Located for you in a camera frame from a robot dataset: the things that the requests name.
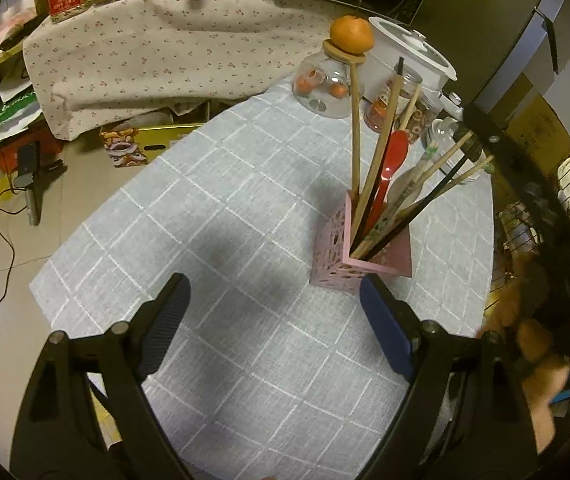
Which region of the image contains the white electric pot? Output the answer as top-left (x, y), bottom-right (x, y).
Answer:
top-left (365, 16), bottom-right (463, 111)

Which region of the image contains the dried fruit ring jar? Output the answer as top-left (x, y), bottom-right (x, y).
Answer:
top-left (400, 92), bottom-right (440, 146)

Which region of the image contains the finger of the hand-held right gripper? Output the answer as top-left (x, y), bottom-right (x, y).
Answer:
top-left (462, 104), bottom-right (536, 197)

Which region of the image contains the glass jar with cork lid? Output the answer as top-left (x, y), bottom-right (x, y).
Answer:
top-left (292, 40), bottom-right (366, 120)

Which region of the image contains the person's right hand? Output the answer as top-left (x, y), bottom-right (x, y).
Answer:
top-left (480, 254), bottom-right (570, 455)

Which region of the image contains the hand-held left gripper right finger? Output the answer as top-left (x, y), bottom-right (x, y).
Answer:
top-left (359, 274), bottom-right (540, 480)

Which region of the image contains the pink perforated utensil holder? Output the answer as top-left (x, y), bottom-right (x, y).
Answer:
top-left (310, 190), bottom-right (413, 293)

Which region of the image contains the printed snack box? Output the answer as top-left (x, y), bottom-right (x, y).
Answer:
top-left (99, 122), bottom-right (206, 167)

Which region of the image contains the cardboard box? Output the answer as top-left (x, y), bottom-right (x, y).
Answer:
top-left (505, 95), bottom-right (570, 161)

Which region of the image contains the red plastic spoon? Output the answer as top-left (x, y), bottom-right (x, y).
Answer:
top-left (365, 130), bottom-right (410, 241)

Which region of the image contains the grey refrigerator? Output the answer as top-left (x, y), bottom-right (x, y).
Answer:
top-left (452, 0), bottom-right (570, 121)

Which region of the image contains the black chopstick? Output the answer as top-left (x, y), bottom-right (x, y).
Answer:
top-left (347, 55), bottom-right (496, 261)

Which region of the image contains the large orange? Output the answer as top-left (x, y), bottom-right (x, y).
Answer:
top-left (329, 15), bottom-right (376, 54)

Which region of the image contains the green package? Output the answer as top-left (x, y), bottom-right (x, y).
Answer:
top-left (0, 87), bottom-right (40, 131)

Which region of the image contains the red spice jar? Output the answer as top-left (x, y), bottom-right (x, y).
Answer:
top-left (364, 70), bottom-right (423, 133)

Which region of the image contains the floral print tablecloth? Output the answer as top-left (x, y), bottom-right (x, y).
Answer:
top-left (22, 0), bottom-right (360, 139)

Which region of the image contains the black handheld device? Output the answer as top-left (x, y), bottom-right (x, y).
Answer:
top-left (12, 140), bottom-right (68, 226)

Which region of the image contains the black wire rack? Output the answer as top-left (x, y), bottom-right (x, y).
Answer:
top-left (495, 135), bottom-right (570, 286)

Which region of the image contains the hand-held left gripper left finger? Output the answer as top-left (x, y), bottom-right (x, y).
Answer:
top-left (12, 272), bottom-right (193, 480)

